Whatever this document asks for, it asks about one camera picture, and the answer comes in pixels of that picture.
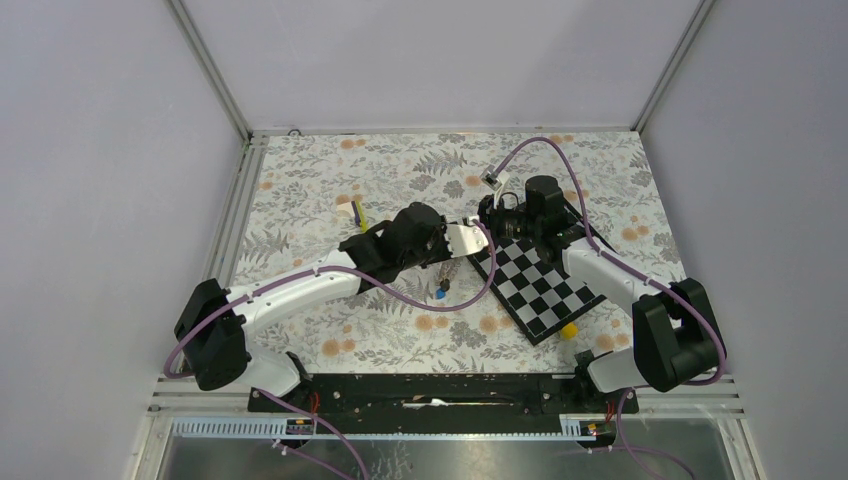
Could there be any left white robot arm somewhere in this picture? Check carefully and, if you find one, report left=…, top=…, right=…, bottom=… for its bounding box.
left=174, top=202, right=459, bottom=411

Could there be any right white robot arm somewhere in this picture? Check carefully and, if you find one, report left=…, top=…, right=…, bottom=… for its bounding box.
left=478, top=172, right=727, bottom=412

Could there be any yellow and purple block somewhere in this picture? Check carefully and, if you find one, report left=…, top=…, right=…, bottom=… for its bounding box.
left=336, top=200, right=368, bottom=233

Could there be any black white checkerboard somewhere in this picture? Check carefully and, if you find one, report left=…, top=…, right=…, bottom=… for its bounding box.
left=467, top=239, right=605, bottom=345

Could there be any floral patterned mat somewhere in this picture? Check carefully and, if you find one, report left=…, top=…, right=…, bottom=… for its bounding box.
left=233, top=132, right=686, bottom=373

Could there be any yellow cube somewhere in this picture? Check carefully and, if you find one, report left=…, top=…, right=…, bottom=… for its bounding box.
left=559, top=323, right=579, bottom=340

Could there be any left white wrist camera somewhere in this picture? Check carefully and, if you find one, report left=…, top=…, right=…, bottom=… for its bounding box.
left=444, top=216, right=491, bottom=258

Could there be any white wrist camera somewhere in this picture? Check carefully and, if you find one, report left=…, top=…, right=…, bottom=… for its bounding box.
left=444, top=216, right=491, bottom=258
left=480, top=165, right=510, bottom=191

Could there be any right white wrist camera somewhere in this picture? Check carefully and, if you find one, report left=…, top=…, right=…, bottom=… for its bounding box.
left=480, top=165, right=510, bottom=191

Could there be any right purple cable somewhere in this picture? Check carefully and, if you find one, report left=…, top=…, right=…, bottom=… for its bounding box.
left=491, top=136, right=727, bottom=480

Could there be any purple cable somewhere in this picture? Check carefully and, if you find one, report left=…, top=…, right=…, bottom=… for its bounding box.
left=491, top=136, right=727, bottom=480
left=162, top=221, right=498, bottom=480

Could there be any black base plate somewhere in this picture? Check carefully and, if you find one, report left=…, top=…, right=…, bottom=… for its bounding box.
left=283, top=373, right=639, bottom=434

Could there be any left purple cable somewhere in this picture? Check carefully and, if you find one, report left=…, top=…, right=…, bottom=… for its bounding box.
left=162, top=221, right=498, bottom=480

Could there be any right aluminium frame post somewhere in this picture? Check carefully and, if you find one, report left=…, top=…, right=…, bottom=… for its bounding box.
left=630, top=0, right=717, bottom=134

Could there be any aluminium frame post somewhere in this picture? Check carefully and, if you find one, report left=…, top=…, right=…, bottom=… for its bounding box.
left=630, top=0, right=717, bottom=134
left=164, top=0, right=253, bottom=143

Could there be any slotted cable duct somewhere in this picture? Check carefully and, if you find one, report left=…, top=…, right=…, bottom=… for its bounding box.
left=171, top=415, right=598, bottom=443

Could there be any left aluminium frame post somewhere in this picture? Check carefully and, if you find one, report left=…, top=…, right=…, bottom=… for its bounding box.
left=164, top=0, right=253, bottom=143

